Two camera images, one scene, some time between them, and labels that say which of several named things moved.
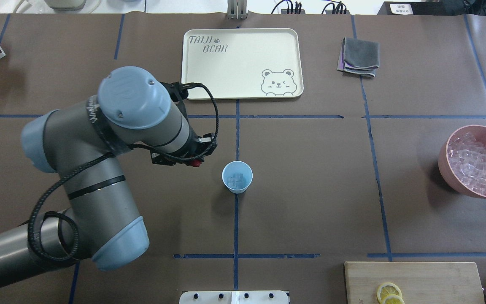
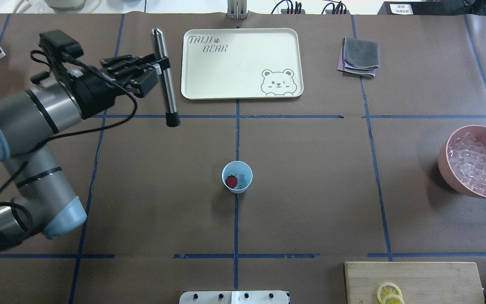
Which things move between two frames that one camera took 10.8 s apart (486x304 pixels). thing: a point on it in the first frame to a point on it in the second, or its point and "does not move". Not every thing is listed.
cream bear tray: x=242 y=63 does not move
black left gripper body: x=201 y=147 to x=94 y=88
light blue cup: x=237 y=176 does not move
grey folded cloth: x=359 y=57 does not move
